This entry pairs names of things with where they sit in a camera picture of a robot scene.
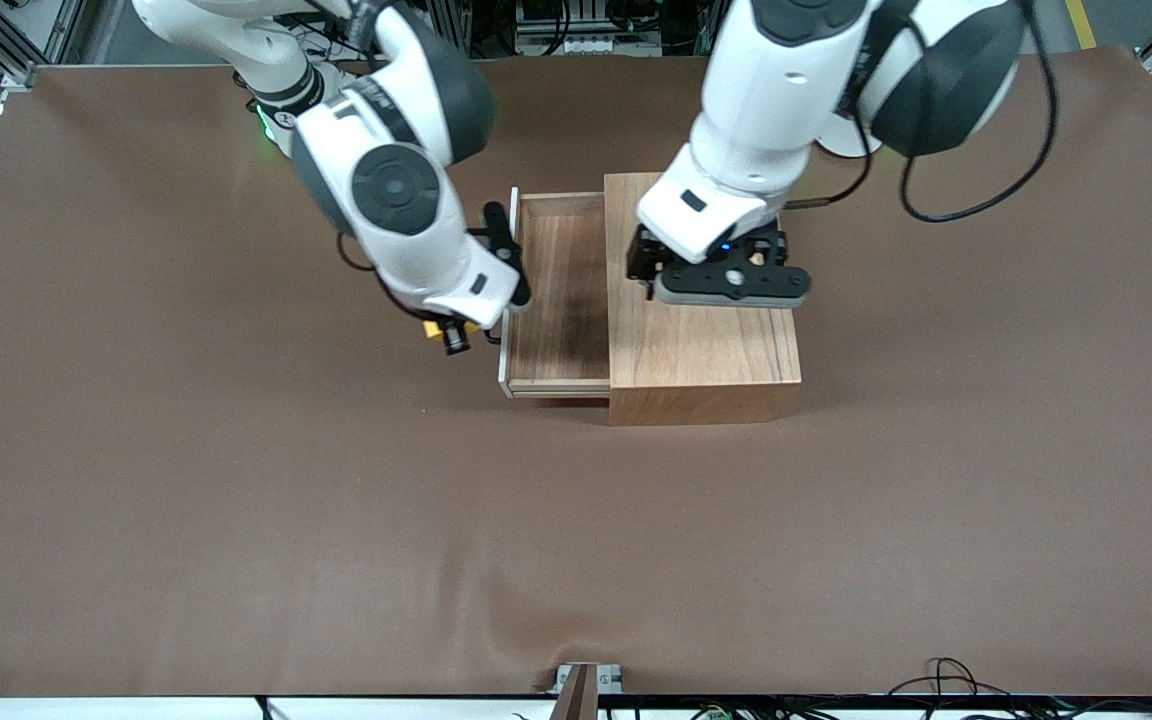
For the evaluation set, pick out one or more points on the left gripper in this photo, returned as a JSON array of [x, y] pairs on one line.
[[648, 252]]

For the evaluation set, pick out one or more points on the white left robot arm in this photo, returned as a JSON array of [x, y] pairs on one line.
[[786, 80]]

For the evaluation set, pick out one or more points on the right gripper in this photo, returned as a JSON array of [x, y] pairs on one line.
[[502, 240]]

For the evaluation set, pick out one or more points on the white power strip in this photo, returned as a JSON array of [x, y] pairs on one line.
[[596, 46]]

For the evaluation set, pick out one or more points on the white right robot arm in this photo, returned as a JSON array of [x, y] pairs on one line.
[[386, 120]]

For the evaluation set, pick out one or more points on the wooden drawer cabinet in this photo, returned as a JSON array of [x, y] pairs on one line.
[[706, 350]]

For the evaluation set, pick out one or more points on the wooden drawer with white front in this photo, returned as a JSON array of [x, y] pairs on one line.
[[566, 320]]

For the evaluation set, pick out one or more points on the brown table mat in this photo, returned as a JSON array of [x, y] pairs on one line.
[[336, 560]]

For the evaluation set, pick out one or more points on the yellow cube block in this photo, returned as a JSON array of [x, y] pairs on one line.
[[431, 328]]

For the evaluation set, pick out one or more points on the metal table clamp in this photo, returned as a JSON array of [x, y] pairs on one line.
[[581, 690]]

